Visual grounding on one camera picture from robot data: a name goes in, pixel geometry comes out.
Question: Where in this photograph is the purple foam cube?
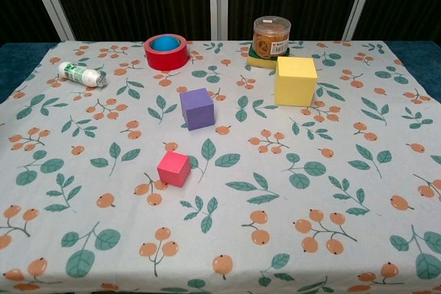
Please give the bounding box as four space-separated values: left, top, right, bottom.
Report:
179 87 216 132

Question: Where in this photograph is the small red foam cube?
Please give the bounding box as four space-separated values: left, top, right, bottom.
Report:
156 151 192 188

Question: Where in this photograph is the large yellow foam cube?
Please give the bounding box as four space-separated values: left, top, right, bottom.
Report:
274 56 318 107

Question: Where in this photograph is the floral print tablecloth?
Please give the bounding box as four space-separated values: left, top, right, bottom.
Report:
0 41 441 294

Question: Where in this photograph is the yellow green sponge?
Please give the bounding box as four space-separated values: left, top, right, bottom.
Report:
246 48 290 70

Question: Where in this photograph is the red tape roll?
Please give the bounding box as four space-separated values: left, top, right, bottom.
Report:
143 34 189 71

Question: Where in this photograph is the blue ball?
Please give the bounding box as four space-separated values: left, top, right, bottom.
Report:
152 36 180 52

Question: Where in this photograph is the clear jar of rubber bands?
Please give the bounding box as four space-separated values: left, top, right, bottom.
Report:
253 15 292 59

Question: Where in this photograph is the white green plastic bottle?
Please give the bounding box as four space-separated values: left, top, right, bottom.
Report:
57 61 110 88

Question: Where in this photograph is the white partition frame post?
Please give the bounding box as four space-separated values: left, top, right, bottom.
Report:
209 0 230 41
342 0 380 42
23 0 75 42

